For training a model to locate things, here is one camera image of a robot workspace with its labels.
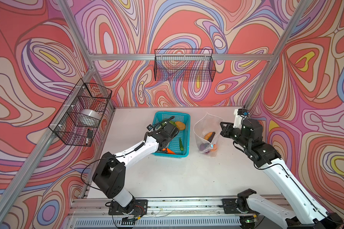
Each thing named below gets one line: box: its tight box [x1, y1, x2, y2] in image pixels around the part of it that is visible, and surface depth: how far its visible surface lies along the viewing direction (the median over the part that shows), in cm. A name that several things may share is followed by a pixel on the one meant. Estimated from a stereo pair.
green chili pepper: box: [179, 137, 184, 152], surface depth 99 cm
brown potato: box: [174, 121, 186, 131], surface depth 104 cm
